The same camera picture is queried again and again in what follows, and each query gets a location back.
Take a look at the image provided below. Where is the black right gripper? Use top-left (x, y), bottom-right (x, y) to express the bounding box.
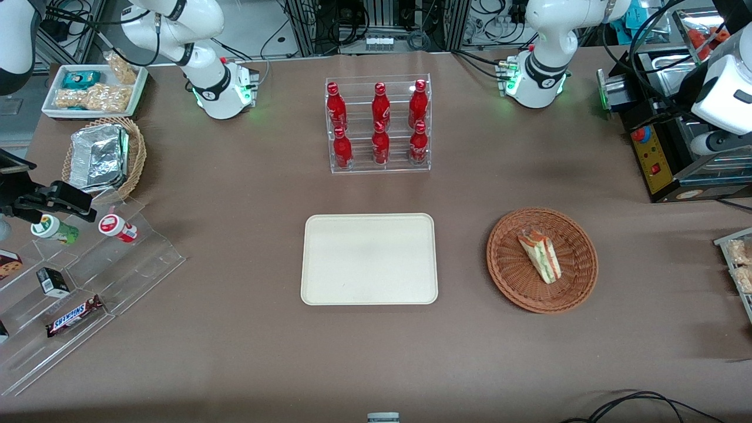
top-left (0, 150), bottom-right (98, 223)

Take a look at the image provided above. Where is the triangular sandwich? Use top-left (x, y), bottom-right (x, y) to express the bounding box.
top-left (517, 228), bottom-right (563, 285)

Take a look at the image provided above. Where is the oval light wicker basket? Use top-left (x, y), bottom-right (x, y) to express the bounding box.
top-left (61, 116), bottom-right (147, 201)

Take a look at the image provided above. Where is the white rectangular snack tray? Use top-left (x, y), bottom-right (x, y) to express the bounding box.
top-left (41, 63), bottom-right (149, 120)

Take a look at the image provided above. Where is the cream rectangular plastic tray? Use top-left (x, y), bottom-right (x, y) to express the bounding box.
top-left (300, 213), bottom-right (439, 306)

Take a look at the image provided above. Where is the round brown wicker basket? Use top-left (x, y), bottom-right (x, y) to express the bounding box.
top-left (486, 207), bottom-right (599, 314)

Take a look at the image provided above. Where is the clear tray of rice snacks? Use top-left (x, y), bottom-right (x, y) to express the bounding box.
top-left (713, 227), bottom-right (752, 325)

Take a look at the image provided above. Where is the green yogurt cup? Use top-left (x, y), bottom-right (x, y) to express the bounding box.
top-left (31, 214), bottom-right (80, 246)

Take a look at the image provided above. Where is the red labelled drink bottle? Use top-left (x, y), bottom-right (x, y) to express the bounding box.
top-left (98, 213), bottom-right (139, 244)

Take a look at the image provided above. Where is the small black carton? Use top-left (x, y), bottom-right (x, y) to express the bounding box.
top-left (36, 267), bottom-right (72, 298)

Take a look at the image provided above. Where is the clear acrylic stepped display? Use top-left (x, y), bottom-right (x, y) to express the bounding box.
top-left (0, 194), bottom-right (187, 398)

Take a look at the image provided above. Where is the brown cookie box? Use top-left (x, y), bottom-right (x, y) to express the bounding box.
top-left (0, 249), bottom-right (24, 281)

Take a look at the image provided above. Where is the clear bag of peanut snacks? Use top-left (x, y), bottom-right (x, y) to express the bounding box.
top-left (53, 83), bottom-right (132, 113)
top-left (104, 51), bottom-right (139, 85)

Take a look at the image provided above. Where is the brown Snickers bar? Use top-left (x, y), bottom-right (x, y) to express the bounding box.
top-left (45, 294), bottom-right (105, 338)

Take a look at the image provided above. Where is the teal snack packet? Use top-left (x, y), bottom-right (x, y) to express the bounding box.
top-left (61, 70), bottom-right (102, 90)

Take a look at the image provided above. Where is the red cola bottle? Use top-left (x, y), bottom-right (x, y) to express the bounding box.
top-left (333, 127), bottom-right (354, 172)
top-left (371, 82), bottom-right (392, 126)
top-left (409, 120), bottom-right (429, 167)
top-left (371, 121), bottom-right (391, 167)
top-left (326, 82), bottom-right (348, 132)
top-left (408, 79), bottom-right (429, 126)

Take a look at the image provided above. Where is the clear acrylic bottle rack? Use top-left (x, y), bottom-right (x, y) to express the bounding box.
top-left (325, 73), bottom-right (432, 174)

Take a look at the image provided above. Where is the black metal heating machine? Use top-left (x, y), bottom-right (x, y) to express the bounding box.
top-left (596, 46), bottom-right (752, 204)

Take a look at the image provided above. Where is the orange snack bag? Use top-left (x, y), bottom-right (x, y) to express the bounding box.
top-left (684, 25), bottom-right (731, 52)

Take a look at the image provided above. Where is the black cable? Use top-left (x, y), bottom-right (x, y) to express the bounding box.
top-left (558, 390), bottom-right (730, 423)

